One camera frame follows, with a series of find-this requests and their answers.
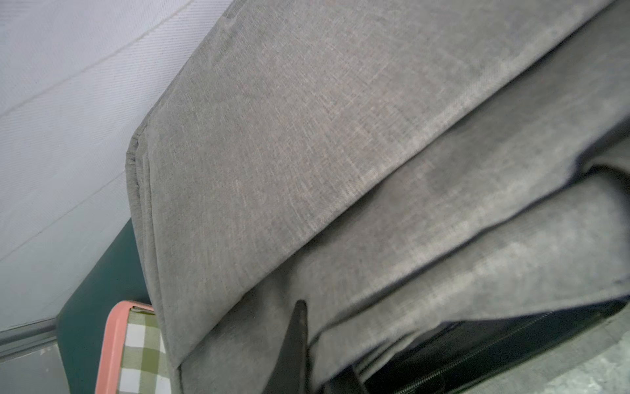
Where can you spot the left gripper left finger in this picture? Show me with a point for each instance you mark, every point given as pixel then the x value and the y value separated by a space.
pixel 290 354

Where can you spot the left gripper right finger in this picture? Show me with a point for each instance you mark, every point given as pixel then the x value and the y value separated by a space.
pixel 346 382

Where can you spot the grey zippered laptop bag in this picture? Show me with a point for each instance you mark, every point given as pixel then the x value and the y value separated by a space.
pixel 411 171

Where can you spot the green checkered cloth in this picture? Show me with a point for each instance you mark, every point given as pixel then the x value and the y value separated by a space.
pixel 144 365

